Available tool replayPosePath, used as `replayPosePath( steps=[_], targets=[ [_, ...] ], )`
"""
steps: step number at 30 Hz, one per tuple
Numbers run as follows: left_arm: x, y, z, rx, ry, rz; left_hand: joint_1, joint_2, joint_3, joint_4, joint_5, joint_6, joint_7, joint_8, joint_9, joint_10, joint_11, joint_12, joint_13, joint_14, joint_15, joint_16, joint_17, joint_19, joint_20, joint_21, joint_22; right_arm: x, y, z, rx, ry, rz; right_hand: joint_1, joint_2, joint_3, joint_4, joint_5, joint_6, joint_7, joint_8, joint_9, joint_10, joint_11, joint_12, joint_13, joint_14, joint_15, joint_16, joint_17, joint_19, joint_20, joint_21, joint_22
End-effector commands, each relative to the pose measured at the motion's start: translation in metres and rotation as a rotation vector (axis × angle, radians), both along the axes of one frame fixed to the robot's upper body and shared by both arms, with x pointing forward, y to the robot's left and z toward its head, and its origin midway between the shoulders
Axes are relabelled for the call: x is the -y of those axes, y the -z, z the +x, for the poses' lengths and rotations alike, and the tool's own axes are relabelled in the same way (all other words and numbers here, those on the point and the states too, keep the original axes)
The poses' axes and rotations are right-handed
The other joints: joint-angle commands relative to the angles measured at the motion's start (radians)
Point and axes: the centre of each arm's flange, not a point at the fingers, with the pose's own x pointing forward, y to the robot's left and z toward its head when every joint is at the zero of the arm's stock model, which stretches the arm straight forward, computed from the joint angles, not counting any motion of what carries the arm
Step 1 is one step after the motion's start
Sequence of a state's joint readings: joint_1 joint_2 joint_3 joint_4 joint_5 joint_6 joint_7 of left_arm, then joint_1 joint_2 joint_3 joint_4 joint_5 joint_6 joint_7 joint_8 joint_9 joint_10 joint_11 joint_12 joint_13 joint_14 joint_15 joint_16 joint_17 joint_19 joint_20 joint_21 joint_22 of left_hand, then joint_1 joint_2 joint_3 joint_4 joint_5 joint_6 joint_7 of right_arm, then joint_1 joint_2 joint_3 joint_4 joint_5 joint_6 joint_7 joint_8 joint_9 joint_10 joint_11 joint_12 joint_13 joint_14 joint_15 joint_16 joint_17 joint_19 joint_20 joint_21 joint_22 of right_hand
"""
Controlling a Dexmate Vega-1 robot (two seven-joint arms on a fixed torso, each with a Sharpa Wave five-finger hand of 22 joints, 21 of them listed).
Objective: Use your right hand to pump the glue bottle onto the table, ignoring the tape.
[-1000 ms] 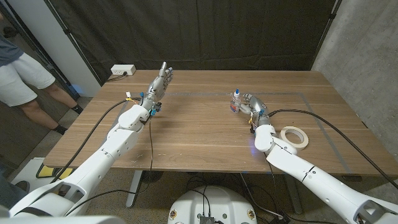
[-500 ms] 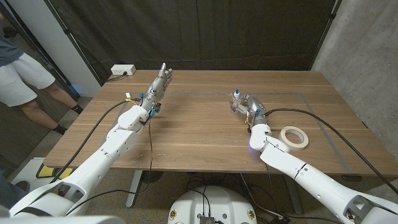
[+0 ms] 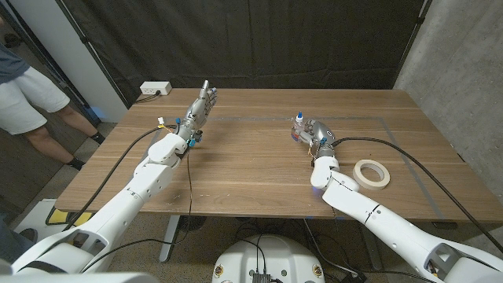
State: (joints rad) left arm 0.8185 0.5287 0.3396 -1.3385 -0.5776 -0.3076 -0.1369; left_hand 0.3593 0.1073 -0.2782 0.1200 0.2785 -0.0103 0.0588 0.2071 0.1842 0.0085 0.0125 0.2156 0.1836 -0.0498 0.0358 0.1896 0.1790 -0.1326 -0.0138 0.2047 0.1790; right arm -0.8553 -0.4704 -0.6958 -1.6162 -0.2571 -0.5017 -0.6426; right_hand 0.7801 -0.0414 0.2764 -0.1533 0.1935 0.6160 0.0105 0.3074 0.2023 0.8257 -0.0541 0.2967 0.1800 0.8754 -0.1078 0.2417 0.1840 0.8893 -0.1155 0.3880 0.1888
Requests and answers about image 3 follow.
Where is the black backdrop stand pole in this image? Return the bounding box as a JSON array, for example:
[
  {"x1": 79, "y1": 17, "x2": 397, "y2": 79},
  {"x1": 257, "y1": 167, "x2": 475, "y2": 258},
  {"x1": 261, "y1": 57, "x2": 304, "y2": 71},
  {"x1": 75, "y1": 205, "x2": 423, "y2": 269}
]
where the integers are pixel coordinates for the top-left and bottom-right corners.
[
  {"x1": 391, "y1": 0, "x2": 432, "y2": 90},
  {"x1": 54, "y1": 0, "x2": 131, "y2": 109}
]

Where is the grey tape outline on table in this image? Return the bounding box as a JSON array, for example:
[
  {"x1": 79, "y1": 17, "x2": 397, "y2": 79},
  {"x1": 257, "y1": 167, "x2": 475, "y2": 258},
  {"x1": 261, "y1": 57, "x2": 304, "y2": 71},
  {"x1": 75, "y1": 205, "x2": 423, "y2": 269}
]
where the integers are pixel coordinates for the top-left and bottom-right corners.
[{"x1": 141, "y1": 116, "x2": 447, "y2": 221}]

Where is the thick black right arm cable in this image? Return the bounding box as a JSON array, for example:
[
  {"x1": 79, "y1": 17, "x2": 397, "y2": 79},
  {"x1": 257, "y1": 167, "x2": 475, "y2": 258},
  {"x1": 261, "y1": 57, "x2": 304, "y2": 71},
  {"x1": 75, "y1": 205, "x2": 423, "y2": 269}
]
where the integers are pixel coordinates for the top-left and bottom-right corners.
[{"x1": 332, "y1": 135, "x2": 503, "y2": 253}]

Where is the black power strip cord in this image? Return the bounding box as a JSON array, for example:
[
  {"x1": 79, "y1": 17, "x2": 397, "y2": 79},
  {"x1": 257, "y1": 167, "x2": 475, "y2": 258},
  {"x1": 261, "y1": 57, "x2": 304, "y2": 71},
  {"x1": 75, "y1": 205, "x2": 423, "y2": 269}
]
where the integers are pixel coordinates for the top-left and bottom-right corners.
[{"x1": 135, "y1": 90, "x2": 161, "y2": 104}]

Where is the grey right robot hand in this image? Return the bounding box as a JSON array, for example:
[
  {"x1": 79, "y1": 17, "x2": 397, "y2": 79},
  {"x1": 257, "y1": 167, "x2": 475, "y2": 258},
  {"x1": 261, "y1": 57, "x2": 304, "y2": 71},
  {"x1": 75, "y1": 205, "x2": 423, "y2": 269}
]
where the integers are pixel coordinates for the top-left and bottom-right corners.
[{"x1": 292, "y1": 119, "x2": 337, "y2": 158}]

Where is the person in white shorts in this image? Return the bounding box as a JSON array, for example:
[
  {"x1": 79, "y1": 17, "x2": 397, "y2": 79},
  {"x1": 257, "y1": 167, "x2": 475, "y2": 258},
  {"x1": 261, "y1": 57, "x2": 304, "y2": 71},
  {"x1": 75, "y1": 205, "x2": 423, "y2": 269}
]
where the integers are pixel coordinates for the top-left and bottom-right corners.
[{"x1": 0, "y1": 17, "x2": 106, "y2": 171}]

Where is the white floor board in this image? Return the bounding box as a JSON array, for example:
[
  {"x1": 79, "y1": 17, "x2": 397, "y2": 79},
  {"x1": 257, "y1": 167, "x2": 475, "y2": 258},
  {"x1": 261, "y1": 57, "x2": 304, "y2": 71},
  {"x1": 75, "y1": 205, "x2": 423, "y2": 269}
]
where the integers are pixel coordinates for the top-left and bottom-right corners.
[{"x1": 13, "y1": 198, "x2": 95, "y2": 245}]

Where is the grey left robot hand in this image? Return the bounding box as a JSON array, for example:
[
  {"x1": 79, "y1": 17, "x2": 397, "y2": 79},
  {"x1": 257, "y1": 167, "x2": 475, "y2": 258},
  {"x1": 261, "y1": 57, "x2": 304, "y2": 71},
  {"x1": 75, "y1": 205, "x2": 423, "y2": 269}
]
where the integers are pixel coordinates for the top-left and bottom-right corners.
[{"x1": 177, "y1": 79, "x2": 218, "y2": 138}]

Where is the beige masking tape roll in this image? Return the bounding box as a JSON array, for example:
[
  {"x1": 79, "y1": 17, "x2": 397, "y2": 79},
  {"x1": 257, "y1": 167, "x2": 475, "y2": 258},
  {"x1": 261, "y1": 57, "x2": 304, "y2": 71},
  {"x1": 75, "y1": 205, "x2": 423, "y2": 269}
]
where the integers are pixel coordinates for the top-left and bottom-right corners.
[{"x1": 352, "y1": 159, "x2": 391, "y2": 191}]

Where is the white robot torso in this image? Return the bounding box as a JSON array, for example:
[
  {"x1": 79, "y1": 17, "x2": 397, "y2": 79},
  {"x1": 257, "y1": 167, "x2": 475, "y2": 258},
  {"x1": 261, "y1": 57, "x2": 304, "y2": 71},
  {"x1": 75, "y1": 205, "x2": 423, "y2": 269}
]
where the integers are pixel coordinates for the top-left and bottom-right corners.
[{"x1": 211, "y1": 234, "x2": 326, "y2": 283}]

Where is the clear glue bottle blue cap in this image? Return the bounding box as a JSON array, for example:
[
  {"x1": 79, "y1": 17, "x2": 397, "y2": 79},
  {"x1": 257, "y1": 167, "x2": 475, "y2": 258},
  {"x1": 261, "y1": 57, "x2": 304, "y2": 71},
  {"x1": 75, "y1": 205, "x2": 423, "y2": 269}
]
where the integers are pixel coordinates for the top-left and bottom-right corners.
[{"x1": 291, "y1": 111, "x2": 306, "y2": 142}]

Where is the black box on torso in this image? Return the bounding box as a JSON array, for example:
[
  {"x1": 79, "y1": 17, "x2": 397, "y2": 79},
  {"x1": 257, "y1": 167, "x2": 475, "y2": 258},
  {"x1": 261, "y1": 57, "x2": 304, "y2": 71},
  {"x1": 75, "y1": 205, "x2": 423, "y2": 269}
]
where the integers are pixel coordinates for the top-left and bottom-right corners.
[{"x1": 251, "y1": 270, "x2": 277, "y2": 283}]

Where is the thin black hanging cable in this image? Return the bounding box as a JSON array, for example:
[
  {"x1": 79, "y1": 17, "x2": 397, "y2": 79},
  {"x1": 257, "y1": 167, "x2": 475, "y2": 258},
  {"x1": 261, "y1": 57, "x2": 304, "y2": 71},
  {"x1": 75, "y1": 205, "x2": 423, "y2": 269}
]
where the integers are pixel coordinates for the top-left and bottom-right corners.
[{"x1": 80, "y1": 149, "x2": 194, "y2": 274}]

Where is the yellow floor object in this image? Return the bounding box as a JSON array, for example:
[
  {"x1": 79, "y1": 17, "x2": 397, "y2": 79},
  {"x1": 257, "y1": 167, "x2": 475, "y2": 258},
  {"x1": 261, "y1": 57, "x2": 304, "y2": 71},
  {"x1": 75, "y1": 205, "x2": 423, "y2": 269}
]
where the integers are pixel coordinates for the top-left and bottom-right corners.
[{"x1": 46, "y1": 208, "x2": 94, "y2": 228}]

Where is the black fabric backdrop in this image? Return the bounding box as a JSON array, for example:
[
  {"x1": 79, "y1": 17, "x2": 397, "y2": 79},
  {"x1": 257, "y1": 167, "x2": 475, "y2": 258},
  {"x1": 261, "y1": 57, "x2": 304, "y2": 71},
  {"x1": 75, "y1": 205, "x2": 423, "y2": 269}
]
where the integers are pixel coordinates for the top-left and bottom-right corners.
[{"x1": 58, "y1": 0, "x2": 428, "y2": 108}]

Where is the white table leg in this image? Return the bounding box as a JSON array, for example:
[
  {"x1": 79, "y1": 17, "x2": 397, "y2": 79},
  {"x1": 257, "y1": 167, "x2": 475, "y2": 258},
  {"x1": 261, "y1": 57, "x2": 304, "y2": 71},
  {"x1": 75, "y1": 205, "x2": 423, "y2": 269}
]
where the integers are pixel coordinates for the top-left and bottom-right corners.
[{"x1": 159, "y1": 215, "x2": 181, "y2": 263}]

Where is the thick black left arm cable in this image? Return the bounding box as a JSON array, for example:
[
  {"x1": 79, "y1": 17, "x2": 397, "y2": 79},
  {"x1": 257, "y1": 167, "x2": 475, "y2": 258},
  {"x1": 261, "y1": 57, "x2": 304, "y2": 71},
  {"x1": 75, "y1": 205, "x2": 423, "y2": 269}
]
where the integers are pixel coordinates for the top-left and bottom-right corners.
[{"x1": 62, "y1": 124, "x2": 178, "y2": 233}]

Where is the white power strip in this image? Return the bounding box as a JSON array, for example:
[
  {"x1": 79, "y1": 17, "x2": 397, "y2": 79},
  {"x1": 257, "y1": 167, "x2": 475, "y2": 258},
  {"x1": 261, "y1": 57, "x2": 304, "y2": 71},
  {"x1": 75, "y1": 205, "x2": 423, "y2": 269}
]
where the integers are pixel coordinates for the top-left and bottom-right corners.
[{"x1": 139, "y1": 80, "x2": 173, "y2": 96}]

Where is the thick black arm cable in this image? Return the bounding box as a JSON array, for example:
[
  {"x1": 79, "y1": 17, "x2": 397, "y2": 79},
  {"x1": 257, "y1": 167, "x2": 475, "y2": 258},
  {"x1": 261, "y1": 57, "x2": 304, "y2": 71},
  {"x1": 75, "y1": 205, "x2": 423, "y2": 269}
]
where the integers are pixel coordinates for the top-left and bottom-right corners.
[
  {"x1": 332, "y1": 135, "x2": 503, "y2": 253},
  {"x1": 62, "y1": 124, "x2": 178, "y2": 233}
]

